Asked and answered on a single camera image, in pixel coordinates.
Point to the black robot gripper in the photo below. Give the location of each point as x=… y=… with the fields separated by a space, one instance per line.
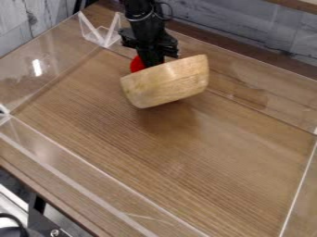
x=147 y=34

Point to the red fruit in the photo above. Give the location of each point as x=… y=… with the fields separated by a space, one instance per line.
x=137 y=64

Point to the wooden bowl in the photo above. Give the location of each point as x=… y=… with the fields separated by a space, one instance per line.
x=168 y=82

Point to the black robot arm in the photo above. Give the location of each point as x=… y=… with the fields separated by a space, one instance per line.
x=139 y=10

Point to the clear acrylic corner bracket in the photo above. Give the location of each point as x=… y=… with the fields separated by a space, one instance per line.
x=102 y=35

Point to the black metal table frame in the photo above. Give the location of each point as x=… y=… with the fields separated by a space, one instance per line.
x=42 y=224

